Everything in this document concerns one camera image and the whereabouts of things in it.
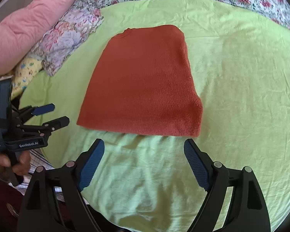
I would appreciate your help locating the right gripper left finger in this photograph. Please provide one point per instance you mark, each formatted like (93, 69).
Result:
(86, 164)

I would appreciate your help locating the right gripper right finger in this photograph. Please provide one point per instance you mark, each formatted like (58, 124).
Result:
(202, 166)

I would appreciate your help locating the yellow cartoon print cloth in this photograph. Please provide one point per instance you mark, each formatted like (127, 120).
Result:
(22, 75)

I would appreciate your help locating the plaid checked cloth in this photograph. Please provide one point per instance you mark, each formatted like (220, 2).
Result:
(37, 159)

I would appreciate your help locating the person's left hand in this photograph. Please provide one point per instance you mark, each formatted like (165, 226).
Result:
(22, 168)

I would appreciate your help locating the purple floral pillow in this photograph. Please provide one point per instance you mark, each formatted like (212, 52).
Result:
(72, 29)

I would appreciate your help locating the lime green bed sheet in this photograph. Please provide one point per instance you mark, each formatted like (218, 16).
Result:
(240, 64)

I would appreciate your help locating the rust orange knit sweater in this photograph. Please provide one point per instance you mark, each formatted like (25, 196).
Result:
(142, 84)

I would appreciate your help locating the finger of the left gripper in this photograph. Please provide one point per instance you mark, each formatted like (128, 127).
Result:
(26, 113)
(47, 127)

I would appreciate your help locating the pink quilted blanket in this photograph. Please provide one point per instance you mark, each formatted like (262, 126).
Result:
(22, 29)

